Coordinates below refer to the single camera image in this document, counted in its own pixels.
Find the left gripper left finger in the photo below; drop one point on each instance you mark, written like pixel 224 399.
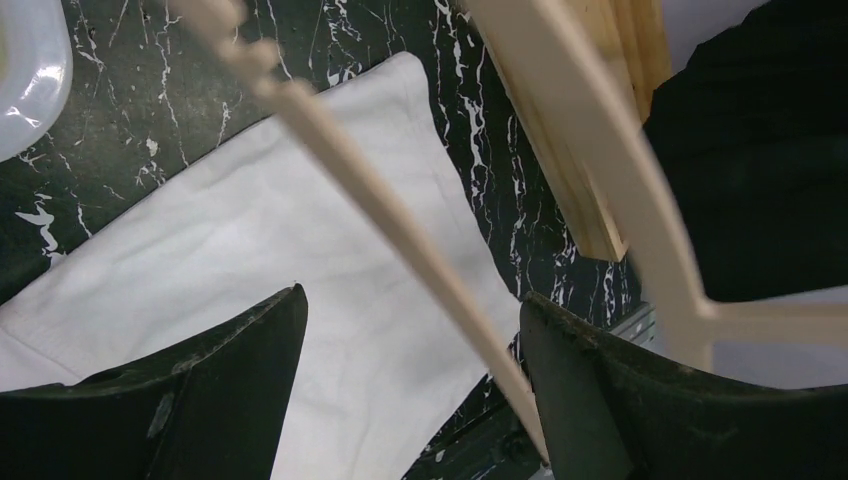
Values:
pixel 209 407

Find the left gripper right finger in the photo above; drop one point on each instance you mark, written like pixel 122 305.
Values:
pixel 610 409

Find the white cloth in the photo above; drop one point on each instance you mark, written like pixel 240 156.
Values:
pixel 382 366

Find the black skirt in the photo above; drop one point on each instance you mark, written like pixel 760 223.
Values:
pixel 752 137

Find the wooden clothes rack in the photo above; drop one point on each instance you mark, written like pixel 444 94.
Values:
pixel 544 41

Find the white plastic basket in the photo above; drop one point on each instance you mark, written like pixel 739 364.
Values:
pixel 36 71

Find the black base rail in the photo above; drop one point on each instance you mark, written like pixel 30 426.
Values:
pixel 483 439

